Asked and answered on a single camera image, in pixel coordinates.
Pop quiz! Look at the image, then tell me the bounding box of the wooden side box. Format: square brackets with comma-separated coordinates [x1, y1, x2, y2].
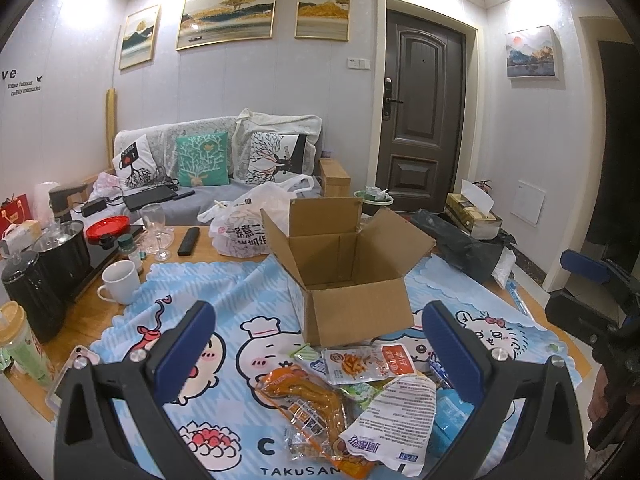
[319, 157, 352, 197]

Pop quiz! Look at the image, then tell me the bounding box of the black laptop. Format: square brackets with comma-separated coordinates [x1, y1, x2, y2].
[124, 185, 176, 212]

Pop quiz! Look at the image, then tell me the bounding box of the blue cartoon tablecloth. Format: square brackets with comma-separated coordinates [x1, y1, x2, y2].
[90, 256, 582, 479]

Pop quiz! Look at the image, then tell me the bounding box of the light switch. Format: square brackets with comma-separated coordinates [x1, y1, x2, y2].
[346, 58, 371, 70]

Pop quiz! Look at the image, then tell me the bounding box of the left mountain painting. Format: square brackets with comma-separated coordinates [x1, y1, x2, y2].
[118, 6, 160, 70]

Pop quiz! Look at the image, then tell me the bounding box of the pink smartphone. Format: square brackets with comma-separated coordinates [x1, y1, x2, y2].
[44, 344, 101, 415]

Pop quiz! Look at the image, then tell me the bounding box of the grey sofa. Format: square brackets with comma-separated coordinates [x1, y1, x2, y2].
[90, 108, 322, 226]

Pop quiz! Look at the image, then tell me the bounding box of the right mountain canvas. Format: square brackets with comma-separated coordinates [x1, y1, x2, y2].
[506, 25, 558, 79]

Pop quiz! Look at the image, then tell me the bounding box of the open cardboard box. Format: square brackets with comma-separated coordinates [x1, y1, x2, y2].
[260, 197, 436, 348]

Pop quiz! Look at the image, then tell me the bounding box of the white black tree cushion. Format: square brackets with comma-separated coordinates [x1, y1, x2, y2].
[245, 132, 306, 185]

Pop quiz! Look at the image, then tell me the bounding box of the white red print cushion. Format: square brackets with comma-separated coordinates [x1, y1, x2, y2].
[112, 136, 157, 190]

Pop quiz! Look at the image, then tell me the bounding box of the black plastic bag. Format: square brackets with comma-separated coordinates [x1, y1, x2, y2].
[410, 209, 516, 287]

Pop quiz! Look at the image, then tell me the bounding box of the green drink bottle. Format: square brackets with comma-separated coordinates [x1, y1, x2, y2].
[0, 300, 54, 389]

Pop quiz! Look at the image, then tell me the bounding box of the white ceramic mug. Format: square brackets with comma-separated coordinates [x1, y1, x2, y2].
[96, 260, 141, 306]

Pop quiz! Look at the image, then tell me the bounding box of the orange white chicken snack packet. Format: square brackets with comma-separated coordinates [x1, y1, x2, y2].
[322, 344, 416, 385]

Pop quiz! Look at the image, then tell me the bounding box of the tissue box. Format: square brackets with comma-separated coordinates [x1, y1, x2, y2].
[445, 180, 502, 240]

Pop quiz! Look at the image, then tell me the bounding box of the black pot with lid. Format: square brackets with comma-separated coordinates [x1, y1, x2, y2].
[32, 220, 91, 300]

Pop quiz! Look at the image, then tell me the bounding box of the black electric kettle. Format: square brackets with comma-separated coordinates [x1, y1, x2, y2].
[1, 250, 65, 344]

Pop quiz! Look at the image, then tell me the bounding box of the small spice bottle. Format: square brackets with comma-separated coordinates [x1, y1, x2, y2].
[117, 233, 143, 274]

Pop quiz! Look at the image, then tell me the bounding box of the red gift bag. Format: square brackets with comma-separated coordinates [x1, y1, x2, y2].
[0, 194, 32, 235]

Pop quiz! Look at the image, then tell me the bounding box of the white printed snack bag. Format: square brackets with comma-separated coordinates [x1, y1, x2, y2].
[340, 375, 437, 478]

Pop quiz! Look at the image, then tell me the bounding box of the green trash bin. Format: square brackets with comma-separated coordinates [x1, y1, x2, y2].
[354, 185, 394, 216]

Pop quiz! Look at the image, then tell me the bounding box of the dark brown door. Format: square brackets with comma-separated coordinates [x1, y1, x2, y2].
[375, 11, 465, 216]

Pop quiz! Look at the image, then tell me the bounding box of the orange clear snack packet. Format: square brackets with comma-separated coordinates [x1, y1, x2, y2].
[255, 365, 375, 479]

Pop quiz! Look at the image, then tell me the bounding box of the blue snack bag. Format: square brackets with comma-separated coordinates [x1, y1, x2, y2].
[427, 361, 474, 457]

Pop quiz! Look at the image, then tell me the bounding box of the black remote control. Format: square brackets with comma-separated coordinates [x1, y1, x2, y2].
[178, 226, 200, 257]

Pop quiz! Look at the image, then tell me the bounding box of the small golden tree painting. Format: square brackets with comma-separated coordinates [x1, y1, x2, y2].
[294, 0, 350, 42]

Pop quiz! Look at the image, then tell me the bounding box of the clear wine glass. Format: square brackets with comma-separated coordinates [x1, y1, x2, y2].
[141, 203, 170, 262]

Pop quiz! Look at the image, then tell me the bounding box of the red fire extinguisher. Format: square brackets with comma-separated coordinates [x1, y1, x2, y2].
[474, 180, 492, 194]

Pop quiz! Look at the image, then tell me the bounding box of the teal deer cushion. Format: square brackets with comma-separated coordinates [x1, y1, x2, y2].
[177, 131, 229, 188]

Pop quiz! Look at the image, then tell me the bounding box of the small green snack packet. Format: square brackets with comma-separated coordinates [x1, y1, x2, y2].
[291, 344, 328, 380]

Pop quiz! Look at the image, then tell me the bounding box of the white plastic shopping bag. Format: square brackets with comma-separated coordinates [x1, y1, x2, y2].
[196, 174, 316, 258]

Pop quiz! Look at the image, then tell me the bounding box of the wide landscape painting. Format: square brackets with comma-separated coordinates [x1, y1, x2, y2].
[176, 0, 277, 51]

